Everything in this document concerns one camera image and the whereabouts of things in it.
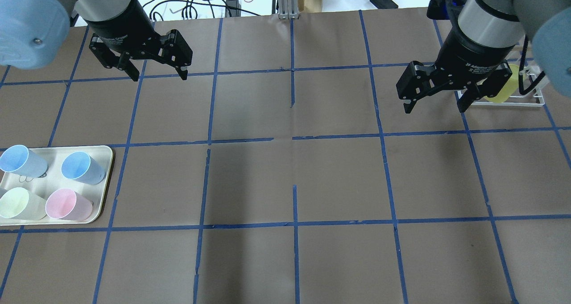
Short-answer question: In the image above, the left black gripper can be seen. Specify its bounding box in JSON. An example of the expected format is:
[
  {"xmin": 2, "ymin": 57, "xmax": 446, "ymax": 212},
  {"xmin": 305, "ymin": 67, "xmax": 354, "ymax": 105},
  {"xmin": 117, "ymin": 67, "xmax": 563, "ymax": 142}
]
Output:
[{"xmin": 74, "ymin": 0, "xmax": 193, "ymax": 82}]

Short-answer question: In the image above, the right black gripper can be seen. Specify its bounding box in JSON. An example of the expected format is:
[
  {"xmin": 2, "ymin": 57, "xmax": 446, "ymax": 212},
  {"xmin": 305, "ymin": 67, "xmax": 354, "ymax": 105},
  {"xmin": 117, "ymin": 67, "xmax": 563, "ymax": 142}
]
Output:
[{"xmin": 396, "ymin": 26, "xmax": 513, "ymax": 114}]

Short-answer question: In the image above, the yellow plastic cup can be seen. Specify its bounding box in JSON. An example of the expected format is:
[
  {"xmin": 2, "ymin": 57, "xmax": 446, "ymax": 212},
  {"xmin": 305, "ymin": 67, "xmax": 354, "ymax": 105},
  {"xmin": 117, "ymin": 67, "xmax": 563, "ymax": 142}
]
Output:
[{"xmin": 481, "ymin": 63, "xmax": 520, "ymax": 104}]

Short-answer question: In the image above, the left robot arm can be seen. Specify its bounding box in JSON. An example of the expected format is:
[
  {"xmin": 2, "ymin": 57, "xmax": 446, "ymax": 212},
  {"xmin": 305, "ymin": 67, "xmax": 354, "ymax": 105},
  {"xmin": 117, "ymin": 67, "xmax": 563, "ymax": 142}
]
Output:
[{"xmin": 0, "ymin": 0, "xmax": 193, "ymax": 82}]

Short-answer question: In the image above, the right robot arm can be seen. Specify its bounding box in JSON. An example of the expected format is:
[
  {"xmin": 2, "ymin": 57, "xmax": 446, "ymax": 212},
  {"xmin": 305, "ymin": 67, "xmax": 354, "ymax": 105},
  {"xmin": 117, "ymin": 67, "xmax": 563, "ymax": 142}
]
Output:
[{"xmin": 396, "ymin": 0, "xmax": 571, "ymax": 114}]

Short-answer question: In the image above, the blue cup near centre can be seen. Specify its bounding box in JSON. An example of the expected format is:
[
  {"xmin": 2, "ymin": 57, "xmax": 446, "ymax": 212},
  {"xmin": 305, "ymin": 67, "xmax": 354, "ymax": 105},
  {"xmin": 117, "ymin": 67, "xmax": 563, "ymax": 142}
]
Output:
[{"xmin": 61, "ymin": 151, "xmax": 106, "ymax": 185}]

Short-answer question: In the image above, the blue cup far corner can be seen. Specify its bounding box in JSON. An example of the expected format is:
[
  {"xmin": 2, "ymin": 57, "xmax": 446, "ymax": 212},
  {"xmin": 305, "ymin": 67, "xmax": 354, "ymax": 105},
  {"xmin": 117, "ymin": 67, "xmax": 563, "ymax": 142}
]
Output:
[{"xmin": 0, "ymin": 145, "xmax": 49, "ymax": 178}]

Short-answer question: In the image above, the pink cup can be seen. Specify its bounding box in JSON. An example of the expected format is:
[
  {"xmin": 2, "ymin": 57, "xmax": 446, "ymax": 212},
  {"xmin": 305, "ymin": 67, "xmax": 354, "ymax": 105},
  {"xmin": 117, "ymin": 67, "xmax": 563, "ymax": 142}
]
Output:
[{"xmin": 45, "ymin": 188, "xmax": 93, "ymax": 221}]

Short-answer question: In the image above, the pale green cup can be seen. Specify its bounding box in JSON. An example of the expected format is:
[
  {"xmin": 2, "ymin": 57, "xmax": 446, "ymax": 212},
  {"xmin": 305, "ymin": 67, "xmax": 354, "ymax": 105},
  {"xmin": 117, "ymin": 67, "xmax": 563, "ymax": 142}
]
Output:
[{"xmin": 0, "ymin": 187, "xmax": 47, "ymax": 221}]

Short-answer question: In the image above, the black power adapter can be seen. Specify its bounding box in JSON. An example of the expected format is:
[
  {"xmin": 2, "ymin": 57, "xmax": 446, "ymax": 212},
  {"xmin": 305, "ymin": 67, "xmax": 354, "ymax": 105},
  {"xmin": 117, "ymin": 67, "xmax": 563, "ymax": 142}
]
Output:
[{"xmin": 369, "ymin": 0, "xmax": 398, "ymax": 9}]

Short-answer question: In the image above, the cream plastic tray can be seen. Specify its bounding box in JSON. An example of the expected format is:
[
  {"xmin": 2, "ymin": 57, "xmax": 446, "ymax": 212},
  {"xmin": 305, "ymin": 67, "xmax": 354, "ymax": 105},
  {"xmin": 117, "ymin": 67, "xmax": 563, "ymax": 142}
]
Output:
[{"xmin": 1, "ymin": 145, "xmax": 114, "ymax": 226}]

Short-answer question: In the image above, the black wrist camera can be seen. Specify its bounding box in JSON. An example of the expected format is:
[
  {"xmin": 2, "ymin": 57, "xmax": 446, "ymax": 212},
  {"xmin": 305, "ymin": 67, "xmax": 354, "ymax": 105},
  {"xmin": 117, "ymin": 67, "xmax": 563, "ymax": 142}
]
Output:
[{"xmin": 426, "ymin": 0, "xmax": 467, "ymax": 21}]

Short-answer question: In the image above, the white wire cup rack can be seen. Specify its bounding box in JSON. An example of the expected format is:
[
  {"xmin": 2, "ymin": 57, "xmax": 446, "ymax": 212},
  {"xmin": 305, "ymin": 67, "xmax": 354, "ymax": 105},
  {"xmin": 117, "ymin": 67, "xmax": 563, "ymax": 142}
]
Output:
[{"xmin": 472, "ymin": 60, "xmax": 550, "ymax": 107}]

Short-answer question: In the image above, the aluminium frame post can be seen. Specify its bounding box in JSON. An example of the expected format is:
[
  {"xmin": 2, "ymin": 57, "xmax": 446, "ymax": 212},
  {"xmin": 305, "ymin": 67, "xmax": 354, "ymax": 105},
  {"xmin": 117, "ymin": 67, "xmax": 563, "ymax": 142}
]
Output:
[{"xmin": 276, "ymin": 0, "xmax": 300, "ymax": 20}]

